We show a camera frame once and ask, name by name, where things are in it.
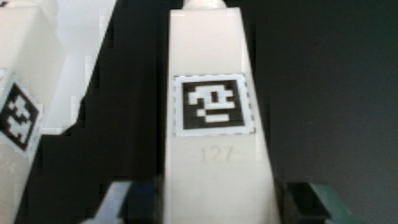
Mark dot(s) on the white desk leg with tag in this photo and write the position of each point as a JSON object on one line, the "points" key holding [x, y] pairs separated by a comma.
{"points": [[218, 190]]}

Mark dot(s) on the white desk leg left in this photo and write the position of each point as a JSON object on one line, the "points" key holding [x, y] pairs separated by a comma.
{"points": [[51, 33]]}

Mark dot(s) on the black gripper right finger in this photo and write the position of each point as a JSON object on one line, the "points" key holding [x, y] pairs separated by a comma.
{"points": [[313, 205]]}

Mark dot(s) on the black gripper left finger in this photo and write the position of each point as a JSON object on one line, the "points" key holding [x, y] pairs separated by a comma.
{"points": [[128, 204]]}

